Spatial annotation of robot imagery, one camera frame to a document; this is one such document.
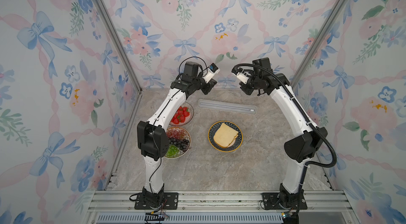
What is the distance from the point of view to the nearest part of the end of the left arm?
634mm

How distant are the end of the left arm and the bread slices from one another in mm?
313

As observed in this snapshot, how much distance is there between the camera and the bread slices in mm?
915
